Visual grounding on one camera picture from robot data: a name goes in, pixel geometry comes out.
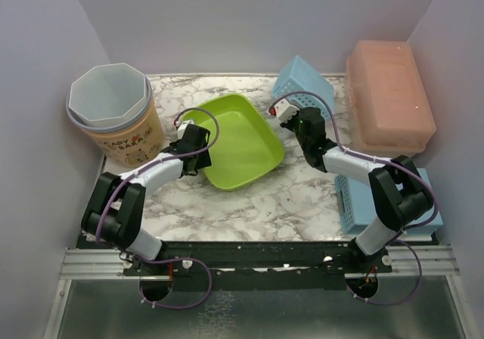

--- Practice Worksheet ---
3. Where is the small blue perforated basket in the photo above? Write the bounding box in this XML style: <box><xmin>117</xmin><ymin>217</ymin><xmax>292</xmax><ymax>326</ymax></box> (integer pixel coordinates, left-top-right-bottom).
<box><xmin>272</xmin><ymin>55</ymin><xmax>334</xmax><ymax>122</ymax></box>

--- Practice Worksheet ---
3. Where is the green plastic tray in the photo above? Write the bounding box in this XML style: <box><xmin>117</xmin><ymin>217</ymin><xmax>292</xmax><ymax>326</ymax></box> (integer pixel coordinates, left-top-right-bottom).
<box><xmin>181</xmin><ymin>94</ymin><xmax>284</xmax><ymax>191</ymax></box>

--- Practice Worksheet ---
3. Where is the pink translucent lidded box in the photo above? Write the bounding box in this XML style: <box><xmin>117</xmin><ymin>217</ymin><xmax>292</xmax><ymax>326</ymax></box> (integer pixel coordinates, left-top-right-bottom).
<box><xmin>345</xmin><ymin>40</ymin><xmax>436</xmax><ymax>157</ymax></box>

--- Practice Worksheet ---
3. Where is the large blue perforated basket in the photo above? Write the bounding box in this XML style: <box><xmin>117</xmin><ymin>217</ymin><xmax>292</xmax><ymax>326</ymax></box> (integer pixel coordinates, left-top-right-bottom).
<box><xmin>334</xmin><ymin>168</ymin><xmax>443</xmax><ymax>235</ymax></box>

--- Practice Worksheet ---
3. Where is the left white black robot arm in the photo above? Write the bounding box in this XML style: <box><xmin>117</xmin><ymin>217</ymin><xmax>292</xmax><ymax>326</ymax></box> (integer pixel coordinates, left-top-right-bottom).
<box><xmin>81</xmin><ymin>123</ymin><xmax>211</xmax><ymax>275</ymax></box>

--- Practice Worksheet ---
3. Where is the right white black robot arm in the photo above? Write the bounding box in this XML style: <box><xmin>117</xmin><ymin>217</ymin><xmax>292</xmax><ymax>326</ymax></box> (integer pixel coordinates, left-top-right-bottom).
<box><xmin>270</xmin><ymin>105</ymin><xmax>437</xmax><ymax>272</ymax></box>

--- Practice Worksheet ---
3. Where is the orange capybara bucket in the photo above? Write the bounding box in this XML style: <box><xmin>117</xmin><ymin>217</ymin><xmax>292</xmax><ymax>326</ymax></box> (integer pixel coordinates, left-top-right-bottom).
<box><xmin>66</xmin><ymin>79</ymin><xmax>165</xmax><ymax>167</ymax></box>

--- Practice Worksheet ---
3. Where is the white octagonal inner bin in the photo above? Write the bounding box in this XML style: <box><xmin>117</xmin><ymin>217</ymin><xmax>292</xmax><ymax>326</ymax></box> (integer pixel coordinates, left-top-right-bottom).
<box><xmin>67</xmin><ymin>63</ymin><xmax>147</xmax><ymax>127</ymax></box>

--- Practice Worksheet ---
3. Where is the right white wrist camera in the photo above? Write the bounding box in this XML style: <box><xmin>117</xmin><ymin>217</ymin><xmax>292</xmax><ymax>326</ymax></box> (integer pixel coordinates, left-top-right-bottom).
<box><xmin>269</xmin><ymin>99</ymin><xmax>299</xmax><ymax>123</ymax></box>

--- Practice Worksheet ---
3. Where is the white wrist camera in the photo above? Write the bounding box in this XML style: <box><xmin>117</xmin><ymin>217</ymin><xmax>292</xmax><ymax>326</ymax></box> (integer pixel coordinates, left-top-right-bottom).
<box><xmin>269</xmin><ymin>99</ymin><xmax>299</xmax><ymax>123</ymax></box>
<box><xmin>177</xmin><ymin>120</ymin><xmax>195</xmax><ymax>139</ymax></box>

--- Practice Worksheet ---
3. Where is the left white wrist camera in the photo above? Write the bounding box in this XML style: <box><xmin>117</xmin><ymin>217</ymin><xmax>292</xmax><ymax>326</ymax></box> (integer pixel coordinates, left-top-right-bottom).
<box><xmin>177</xmin><ymin>120</ymin><xmax>195</xmax><ymax>139</ymax></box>

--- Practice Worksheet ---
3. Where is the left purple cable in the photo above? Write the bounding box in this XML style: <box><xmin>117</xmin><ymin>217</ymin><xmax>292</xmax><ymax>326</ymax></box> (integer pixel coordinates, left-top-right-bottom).
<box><xmin>94</xmin><ymin>107</ymin><xmax>221</xmax><ymax>311</ymax></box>

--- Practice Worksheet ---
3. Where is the purple cable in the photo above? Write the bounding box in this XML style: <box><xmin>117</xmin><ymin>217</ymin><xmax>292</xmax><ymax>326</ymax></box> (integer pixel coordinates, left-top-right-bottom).
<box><xmin>94</xmin><ymin>107</ymin><xmax>221</xmax><ymax>311</ymax></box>
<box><xmin>270</xmin><ymin>91</ymin><xmax>439</xmax><ymax>306</ymax></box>

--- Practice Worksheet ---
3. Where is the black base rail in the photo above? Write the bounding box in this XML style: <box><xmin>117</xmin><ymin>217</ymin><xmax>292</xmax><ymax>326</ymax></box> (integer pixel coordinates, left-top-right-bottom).
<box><xmin>118</xmin><ymin>241</ymin><xmax>390</xmax><ymax>292</ymax></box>

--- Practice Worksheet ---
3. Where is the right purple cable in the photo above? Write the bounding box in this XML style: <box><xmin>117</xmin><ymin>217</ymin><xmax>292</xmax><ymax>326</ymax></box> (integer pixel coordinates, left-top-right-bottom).
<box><xmin>270</xmin><ymin>91</ymin><xmax>439</xmax><ymax>306</ymax></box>

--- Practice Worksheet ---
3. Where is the aluminium extrusion rail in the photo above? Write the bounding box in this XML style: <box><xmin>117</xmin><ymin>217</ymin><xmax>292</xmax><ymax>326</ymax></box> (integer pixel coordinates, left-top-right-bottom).
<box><xmin>60</xmin><ymin>245</ymin><xmax>461</xmax><ymax>280</ymax></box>

